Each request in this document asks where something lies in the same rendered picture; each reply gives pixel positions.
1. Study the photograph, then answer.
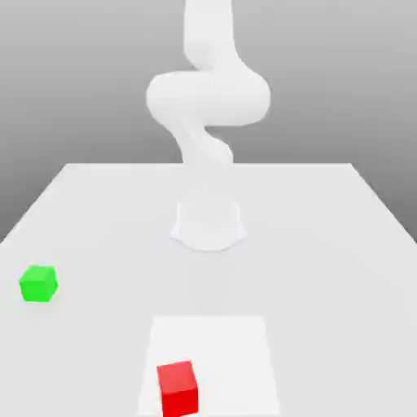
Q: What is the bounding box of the small red cube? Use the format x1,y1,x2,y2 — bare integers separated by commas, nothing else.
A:
156,359,200,417

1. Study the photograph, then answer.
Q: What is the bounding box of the small green cube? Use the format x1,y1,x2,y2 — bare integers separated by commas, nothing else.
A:
18,264,59,303

